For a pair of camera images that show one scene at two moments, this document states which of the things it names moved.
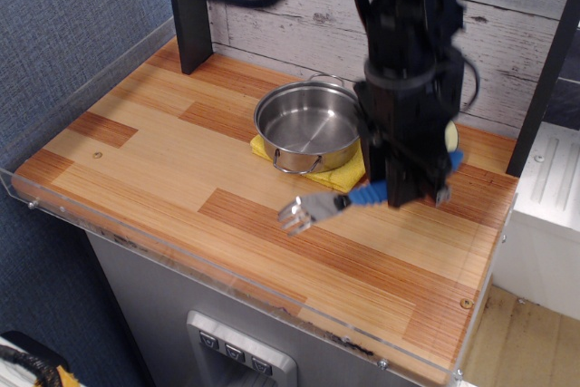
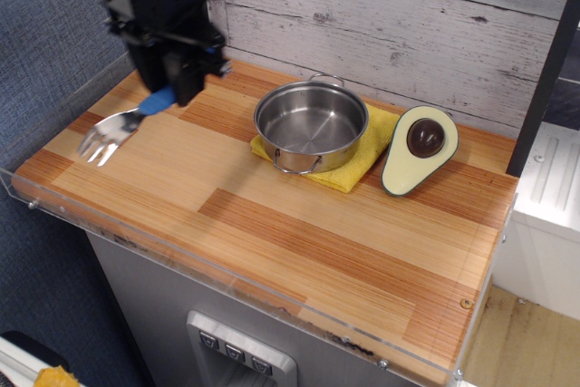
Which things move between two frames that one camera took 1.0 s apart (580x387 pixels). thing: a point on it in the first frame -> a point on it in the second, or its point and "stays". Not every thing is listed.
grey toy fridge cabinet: [153, 299] stays
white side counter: [539, 256] stays
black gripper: [405, 112] -> [168, 10]
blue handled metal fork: [297, 213] -> [105, 137]
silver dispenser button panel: [223, 357] stays
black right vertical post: [534, 122] stays
